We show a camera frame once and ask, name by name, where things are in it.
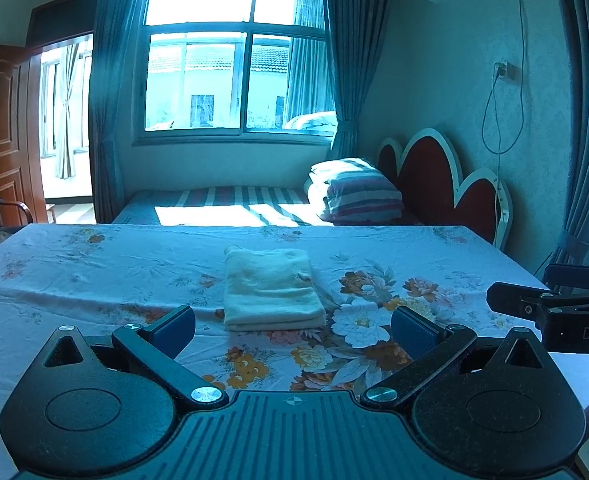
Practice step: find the floral tablecloth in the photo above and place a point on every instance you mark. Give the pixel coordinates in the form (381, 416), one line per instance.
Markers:
(99, 270)

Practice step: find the large sliding window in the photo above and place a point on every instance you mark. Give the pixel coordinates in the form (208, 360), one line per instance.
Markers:
(199, 80)

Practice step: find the bedding on window sill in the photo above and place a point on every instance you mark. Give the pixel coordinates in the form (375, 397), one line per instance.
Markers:
(309, 121)

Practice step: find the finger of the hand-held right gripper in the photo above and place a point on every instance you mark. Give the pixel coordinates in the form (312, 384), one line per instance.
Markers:
(511, 300)
(574, 277)

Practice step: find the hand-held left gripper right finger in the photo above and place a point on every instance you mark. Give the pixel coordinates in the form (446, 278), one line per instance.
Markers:
(414, 332)

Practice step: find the wall socket with charger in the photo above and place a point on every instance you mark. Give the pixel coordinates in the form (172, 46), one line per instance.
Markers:
(505, 71)

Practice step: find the red and white headboard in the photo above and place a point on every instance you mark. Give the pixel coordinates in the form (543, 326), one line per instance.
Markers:
(424, 175)

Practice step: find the striped pillow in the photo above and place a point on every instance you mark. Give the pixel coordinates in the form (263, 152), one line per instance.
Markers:
(364, 197)

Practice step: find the white sheer curtain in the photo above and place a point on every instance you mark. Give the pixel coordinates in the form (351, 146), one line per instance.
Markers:
(67, 120)

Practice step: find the balcony window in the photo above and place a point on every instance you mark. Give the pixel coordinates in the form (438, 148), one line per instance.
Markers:
(49, 105)

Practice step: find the small wooden stool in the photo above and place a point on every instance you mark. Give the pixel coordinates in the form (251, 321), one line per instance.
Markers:
(50, 211)

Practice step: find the bed with striped sheet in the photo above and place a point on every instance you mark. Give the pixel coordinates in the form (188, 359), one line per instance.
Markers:
(209, 202)

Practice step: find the cream knitted sweater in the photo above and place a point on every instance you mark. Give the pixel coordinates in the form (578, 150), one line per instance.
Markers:
(269, 290)

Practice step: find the teal curtain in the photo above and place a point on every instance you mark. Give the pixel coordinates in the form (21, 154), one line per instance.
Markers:
(584, 110)
(354, 60)
(112, 85)

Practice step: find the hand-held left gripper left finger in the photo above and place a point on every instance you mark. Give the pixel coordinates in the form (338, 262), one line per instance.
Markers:
(174, 329)

